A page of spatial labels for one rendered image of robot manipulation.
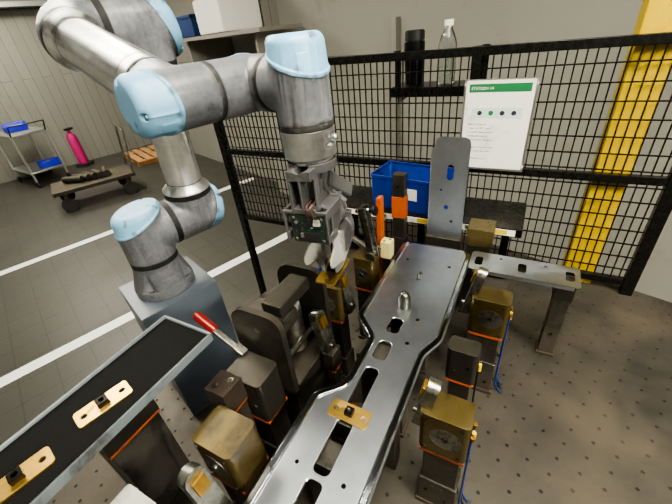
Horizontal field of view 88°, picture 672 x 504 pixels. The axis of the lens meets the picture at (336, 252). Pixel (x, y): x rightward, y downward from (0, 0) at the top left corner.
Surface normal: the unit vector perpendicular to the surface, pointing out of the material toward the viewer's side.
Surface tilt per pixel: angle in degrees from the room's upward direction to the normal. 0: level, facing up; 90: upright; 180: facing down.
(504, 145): 90
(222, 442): 0
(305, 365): 0
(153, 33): 96
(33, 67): 90
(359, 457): 0
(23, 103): 90
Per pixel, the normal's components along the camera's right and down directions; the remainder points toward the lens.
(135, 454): 0.88, 0.18
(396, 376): -0.10, -0.84
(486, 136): -0.46, 0.52
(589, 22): -0.72, 0.43
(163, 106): 0.69, 0.36
